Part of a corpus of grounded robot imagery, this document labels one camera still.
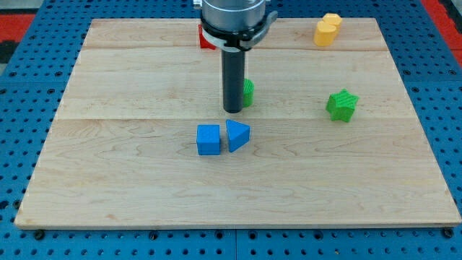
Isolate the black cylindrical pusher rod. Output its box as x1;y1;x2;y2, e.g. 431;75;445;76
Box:
222;51;245;113

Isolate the green circle block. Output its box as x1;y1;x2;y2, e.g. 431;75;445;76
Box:
243;79;255;108

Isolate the green star block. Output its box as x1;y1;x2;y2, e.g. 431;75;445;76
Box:
326;89;359;123

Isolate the red block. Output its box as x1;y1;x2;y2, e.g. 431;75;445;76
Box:
198;25;216;50

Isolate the blue triangle block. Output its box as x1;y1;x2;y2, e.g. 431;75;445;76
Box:
225;119;250;152

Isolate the blue cube block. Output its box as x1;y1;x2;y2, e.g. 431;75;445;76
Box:
196;124;221;156

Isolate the yellow heart block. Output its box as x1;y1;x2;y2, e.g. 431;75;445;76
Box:
313;21;337;47

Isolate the yellow hexagon block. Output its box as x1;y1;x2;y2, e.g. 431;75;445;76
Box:
323;13;343;30

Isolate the wooden board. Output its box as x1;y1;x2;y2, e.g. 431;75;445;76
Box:
15;18;461;230

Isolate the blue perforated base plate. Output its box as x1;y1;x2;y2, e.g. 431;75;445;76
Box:
1;1;461;259

